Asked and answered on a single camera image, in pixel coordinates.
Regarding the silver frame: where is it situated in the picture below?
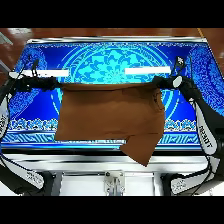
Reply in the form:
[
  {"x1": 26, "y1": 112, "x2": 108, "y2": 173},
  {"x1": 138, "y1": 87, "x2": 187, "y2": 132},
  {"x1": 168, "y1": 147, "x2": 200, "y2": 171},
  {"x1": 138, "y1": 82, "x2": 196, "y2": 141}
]
[{"x1": 0, "y1": 152, "x2": 224, "y2": 197}]

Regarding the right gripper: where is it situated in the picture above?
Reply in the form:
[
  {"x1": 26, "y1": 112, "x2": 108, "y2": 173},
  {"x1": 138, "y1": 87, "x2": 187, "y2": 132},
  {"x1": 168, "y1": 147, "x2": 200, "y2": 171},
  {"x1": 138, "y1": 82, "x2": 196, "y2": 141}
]
[{"x1": 151, "y1": 76, "x2": 173, "y2": 90}]

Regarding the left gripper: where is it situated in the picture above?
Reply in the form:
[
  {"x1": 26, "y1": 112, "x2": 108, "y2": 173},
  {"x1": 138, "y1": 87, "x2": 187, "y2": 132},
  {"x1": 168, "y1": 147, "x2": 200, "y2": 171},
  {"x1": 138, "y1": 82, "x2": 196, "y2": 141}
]
[{"x1": 39, "y1": 76, "x2": 64, "y2": 91}]

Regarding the brown T-shirt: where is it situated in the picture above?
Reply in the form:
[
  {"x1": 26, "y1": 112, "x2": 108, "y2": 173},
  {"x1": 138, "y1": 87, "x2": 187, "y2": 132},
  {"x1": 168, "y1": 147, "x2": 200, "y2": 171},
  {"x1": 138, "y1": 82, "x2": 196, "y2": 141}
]
[{"x1": 54, "y1": 82, "x2": 167, "y2": 168}]

